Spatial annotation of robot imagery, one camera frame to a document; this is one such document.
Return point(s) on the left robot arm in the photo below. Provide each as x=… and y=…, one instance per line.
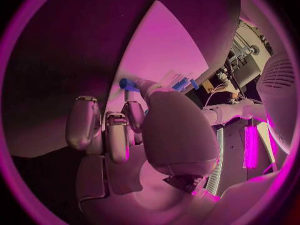
x=232, y=110

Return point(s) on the white task board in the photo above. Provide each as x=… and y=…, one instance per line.
x=161, y=46

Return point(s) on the workshop machine rack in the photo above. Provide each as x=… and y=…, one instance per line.
x=248, y=63

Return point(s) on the blue plug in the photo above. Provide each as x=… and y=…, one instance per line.
x=180, y=84

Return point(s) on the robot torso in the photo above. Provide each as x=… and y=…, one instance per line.
x=278, y=90

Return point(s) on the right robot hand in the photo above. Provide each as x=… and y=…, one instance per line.
x=178, y=131

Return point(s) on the blue peg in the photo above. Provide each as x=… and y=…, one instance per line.
x=194, y=84

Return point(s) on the blue cylinder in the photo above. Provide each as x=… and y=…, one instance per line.
x=126, y=84

